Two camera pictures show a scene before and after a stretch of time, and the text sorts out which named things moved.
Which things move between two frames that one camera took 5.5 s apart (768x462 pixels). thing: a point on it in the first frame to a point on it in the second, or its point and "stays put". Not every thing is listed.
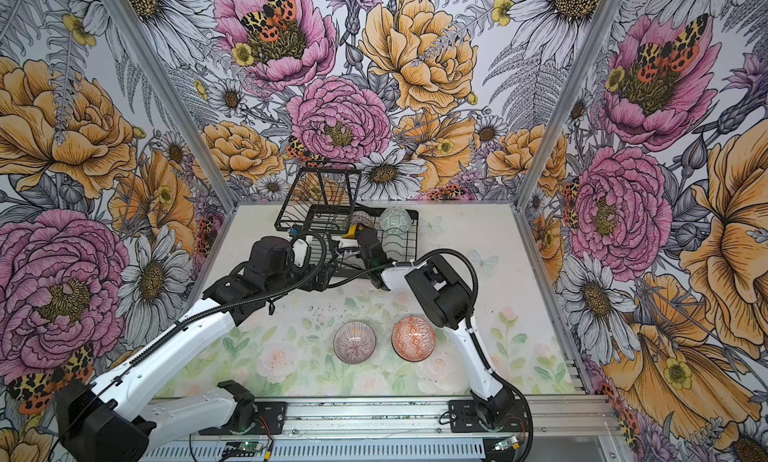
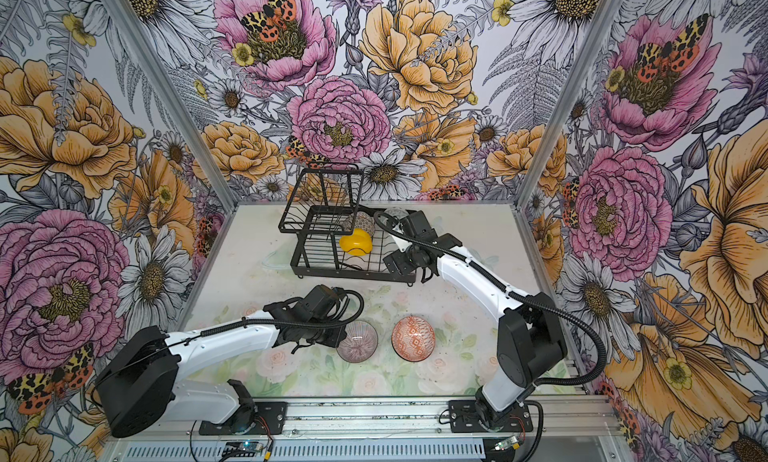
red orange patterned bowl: x=413 y=338 stays put
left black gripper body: x=295 y=277 to x=325 y=335
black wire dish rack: x=325 y=199 stays put
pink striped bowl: x=354 y=342 stays put
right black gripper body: x=368 y=266 to x=407 y=260
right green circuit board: x=506 y=443 stays put
